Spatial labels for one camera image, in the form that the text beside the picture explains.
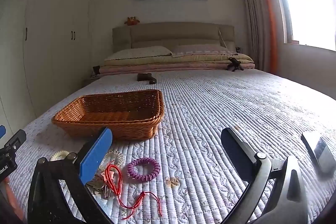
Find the dark brown wooden object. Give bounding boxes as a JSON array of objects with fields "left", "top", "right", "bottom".
[{"left": 137, "top": 72, "right": 157, "bottom": 84}]

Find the clear bead bracelet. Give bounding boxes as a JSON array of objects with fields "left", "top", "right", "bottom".
[{"left": 99, "top": 151, "right": 125, "bottom": 170}]

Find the purple spiral hair tie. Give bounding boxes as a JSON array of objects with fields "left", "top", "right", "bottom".
[{"left": 127, "top": 157, "right": 161, "bottom": 183}]

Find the orange plush toy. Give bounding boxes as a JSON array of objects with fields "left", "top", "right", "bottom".
[{"left": 124, "top": 16, "right": 140, "bottom": 26}]

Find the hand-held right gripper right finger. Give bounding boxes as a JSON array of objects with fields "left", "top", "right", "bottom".
[{"left": 220, "top": 127, "right": 309, "bottom": 224}]

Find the cream spiral hair tie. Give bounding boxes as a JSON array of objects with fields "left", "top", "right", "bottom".
[{"left": 50, "top": 152, "right": 70, "bottom": 162}]

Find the orange curtain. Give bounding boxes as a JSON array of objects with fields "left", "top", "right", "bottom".
[{"left": 249, "top": 0, "right": 279, "bottom": 75}]

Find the beige padded headboard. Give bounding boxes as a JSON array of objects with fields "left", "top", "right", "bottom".
[{"left": 112, "top": 22, "right": 235, "bottom": 54}]

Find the person's left forearm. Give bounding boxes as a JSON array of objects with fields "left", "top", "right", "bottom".
[{"left": 0, "top": 179, "right": 27, "bottom": 224}]

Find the pink star hair clip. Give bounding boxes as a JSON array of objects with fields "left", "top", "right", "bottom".
[{"left": 98, "top": 170, "right": 115, "bottom": 200}]

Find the brown wicker basket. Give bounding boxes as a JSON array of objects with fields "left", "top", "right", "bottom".
[{"left": 52, "top": 89, "right": 165, "bottom": 141}]

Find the window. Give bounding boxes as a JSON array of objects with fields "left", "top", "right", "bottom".
[{"left": 273, "top": 0, "right": 336, "bottom": 52}]

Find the grey mobile phone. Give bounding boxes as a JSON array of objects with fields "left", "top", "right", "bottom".
[{"left": 301, "top": 132, "right": 336, "bottom": 175}]

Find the cream floral pillow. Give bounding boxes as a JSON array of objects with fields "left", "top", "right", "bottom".
[{"left": 104, "top": 46, "right": 173, "bottom": 61}]

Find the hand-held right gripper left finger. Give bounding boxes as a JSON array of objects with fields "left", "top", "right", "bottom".
[{"left": 28, "top": 127, "right": 114, "bottom": 224}]

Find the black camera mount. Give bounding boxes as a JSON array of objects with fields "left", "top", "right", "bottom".
[{"left": 227, "top": 57, "right": 243, "bottom": 72}]

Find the white wardrobe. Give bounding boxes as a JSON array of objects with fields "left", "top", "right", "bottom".
[{"left": 0, "top": 0, "right": 92, "bottom": 140}]

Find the silver metal hair clip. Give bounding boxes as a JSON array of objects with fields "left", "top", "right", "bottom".
[{"left": 87, "top": 179, "right": 105, "bottom": 194}]

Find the thin cord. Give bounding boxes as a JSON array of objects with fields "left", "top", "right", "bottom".
[{"left": 218, "top": 27, "right": 227, "bottom": 48}]

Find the pink checked pillow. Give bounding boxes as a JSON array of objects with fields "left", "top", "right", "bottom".
[{"left": 172, "top": 44, "right": 232, "bottom": 58}]

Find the red string bracelet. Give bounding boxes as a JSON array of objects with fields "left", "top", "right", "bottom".
[{"left": 105, "top": 164, "right": 163, "bottom": 220}]

